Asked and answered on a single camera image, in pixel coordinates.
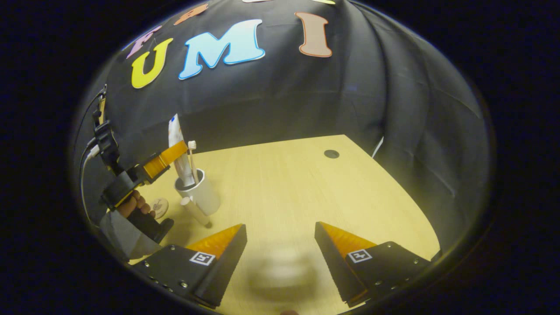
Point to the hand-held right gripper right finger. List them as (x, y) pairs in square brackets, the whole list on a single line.
[(334, 271)]

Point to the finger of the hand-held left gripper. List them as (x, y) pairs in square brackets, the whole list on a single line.
[(166, 157)]

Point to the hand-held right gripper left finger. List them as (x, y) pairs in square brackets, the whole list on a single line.
[(227, 267)]

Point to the white toothpaste tube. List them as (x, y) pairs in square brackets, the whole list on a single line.
[(177, 135)]

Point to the beige toothbrush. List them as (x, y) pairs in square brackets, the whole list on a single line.
[(193, 162)]

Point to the round wooden coaster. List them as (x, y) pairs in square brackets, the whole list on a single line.
[(160, 206)]

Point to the wooden desktop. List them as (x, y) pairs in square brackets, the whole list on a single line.
[(284, 197)]

